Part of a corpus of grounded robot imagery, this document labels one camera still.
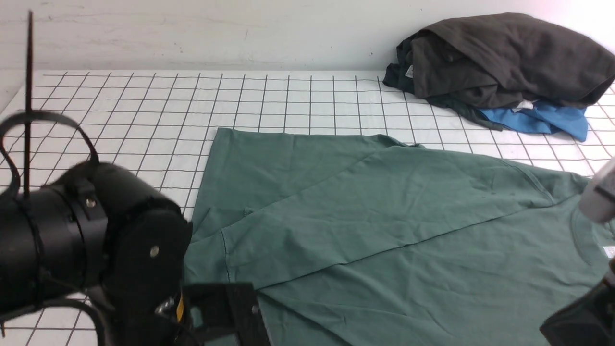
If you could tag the black cable tie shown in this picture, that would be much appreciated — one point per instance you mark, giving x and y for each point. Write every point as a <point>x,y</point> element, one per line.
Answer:
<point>26,118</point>

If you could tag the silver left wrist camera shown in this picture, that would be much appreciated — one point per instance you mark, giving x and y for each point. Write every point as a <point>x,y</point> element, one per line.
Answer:
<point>217,310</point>

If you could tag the green long sleeve shirt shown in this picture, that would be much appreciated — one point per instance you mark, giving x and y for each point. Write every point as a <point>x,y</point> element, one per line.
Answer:
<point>364,241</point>

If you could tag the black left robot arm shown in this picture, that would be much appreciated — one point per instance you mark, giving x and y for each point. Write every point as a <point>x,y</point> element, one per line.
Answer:
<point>102,231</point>

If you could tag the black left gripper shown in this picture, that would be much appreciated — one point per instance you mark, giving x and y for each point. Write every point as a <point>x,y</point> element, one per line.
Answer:
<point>134,322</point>

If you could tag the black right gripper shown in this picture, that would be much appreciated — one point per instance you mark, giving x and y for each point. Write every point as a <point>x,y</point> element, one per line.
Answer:
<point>588,321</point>

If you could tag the blue garment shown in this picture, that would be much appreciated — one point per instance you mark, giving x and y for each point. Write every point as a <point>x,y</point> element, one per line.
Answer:
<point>542,118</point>

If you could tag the dark brown crumpled garment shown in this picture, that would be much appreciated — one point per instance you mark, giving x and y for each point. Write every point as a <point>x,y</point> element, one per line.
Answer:
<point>506,60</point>

